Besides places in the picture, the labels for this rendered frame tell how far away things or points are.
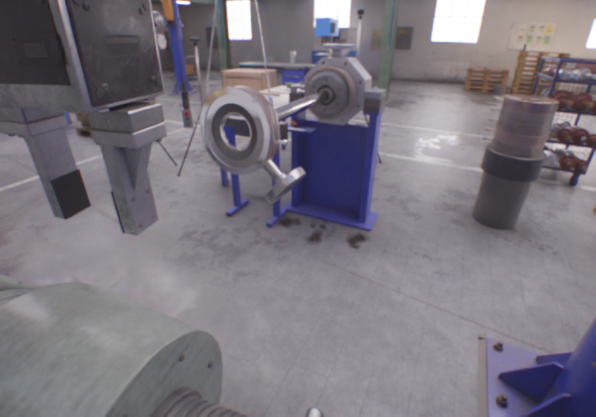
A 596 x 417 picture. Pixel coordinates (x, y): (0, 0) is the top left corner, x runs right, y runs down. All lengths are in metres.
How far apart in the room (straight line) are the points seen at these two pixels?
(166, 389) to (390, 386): 1.39
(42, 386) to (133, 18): 0.40
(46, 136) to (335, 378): 1.51
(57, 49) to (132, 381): 0.34
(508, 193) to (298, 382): 2.20
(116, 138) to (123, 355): 0.25
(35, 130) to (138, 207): 0.18
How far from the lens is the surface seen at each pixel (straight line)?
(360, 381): 1.73
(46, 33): 0.42
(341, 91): 2.28
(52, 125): 0.59
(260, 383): 1.70
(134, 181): 0.48
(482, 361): 1.97
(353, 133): 2.60
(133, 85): 0.44
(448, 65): 13.73
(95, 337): 0.43
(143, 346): 0.41
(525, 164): 2.91
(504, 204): 3.05
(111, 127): 0.44
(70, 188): 0.61
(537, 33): 13.95
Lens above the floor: 1.45
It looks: 27 degrees down
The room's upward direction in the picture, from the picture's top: straight up
